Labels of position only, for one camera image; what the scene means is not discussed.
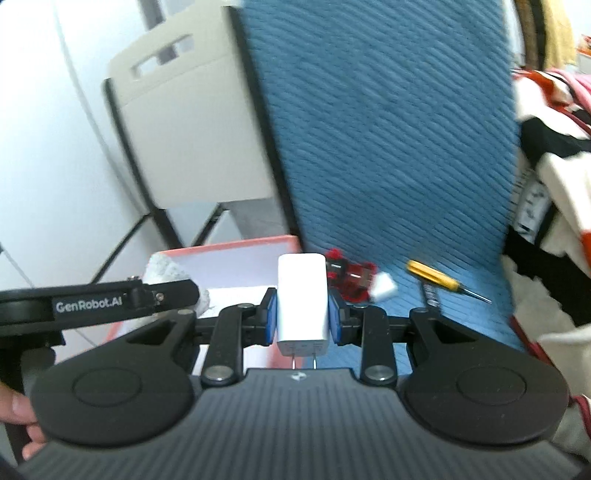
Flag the large white power adapter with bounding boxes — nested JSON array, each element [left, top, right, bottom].
[[276, 253, 329, 369]]

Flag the black white cream blanket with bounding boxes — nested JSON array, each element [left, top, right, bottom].
[[502, 70, 590, 458]]

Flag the white fluffy towel cloth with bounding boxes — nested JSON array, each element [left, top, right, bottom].
[[142, 252, 211, 317]]

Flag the yellow handled screwdriver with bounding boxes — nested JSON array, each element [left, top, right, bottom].
[[407, 260, 492, 304]]

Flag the person's left hand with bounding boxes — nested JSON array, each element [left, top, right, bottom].
[[0, 383, 47, 460]]

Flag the white black folding chair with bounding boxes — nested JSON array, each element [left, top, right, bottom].
[[89, 4, 302, 285]]

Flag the pink storage box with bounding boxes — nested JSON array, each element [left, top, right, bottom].
[[104, 234, 304, 377]]

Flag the small white charger cube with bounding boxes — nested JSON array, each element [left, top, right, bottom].
[[369, 271, 398, 303]]

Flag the black lighter with print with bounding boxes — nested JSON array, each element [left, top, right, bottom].
[[421, 281, 441, 311]]

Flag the blue textured sofa cushion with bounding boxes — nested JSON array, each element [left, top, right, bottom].
[[239, 1, 520, 348]]

